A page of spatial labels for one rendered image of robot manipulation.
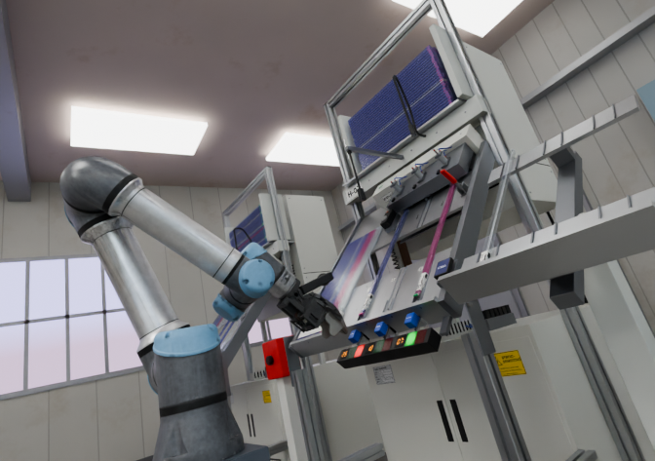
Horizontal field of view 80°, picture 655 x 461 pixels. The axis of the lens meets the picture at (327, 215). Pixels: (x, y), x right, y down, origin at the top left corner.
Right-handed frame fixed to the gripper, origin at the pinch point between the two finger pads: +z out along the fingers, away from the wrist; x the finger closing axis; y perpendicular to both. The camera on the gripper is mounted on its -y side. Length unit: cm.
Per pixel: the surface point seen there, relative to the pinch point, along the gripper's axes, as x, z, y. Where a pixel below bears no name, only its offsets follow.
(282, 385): -73, 23, -4
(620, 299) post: 61, 16, -4
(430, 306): 27.6, 3.5, -2.4
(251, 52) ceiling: -141, -120, -238
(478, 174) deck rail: 32, 3, -53
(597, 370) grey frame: 36, 58, -21
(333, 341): -13.8, 5.8, -2.4
